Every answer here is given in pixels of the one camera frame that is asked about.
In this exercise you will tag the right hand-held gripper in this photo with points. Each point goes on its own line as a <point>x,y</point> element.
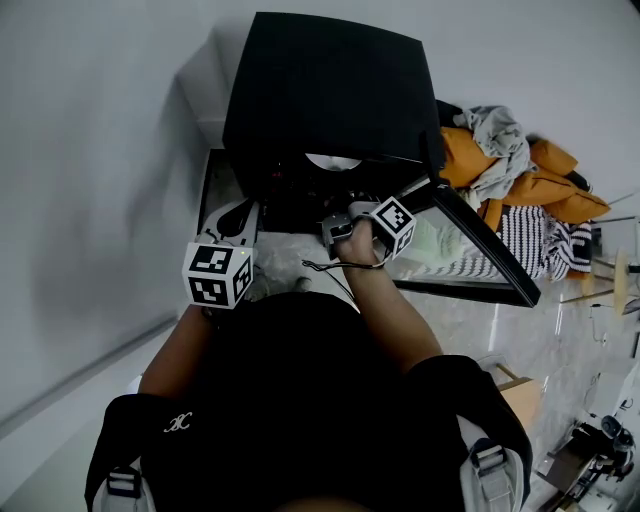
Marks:
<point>397,220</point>

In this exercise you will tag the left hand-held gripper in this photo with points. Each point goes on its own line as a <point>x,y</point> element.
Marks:
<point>215,275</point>

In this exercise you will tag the person's right forearm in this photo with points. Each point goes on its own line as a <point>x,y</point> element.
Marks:
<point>385,320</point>

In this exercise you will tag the person's left forearm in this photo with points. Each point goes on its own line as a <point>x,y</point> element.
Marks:
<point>170,350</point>

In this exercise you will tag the person's right hand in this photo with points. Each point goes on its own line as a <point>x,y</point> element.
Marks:
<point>357,247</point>

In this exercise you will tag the orange pillow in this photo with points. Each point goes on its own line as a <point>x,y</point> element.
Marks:
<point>462,157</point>
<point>580,207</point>
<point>552,156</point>
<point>540,190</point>

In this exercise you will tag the white sneaker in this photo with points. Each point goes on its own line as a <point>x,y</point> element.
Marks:
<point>302,284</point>

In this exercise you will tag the gray crumpled cloth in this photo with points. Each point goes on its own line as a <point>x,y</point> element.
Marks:
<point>500,140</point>

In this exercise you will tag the person's black shirt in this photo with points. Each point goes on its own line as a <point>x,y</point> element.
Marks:
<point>300,400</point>

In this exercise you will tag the cardboard box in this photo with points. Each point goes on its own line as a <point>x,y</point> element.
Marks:
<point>522,402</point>

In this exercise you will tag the wooden rack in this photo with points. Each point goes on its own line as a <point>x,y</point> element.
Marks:
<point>621,280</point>

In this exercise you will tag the black equipment stand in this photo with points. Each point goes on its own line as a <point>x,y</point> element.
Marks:
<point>610,430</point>

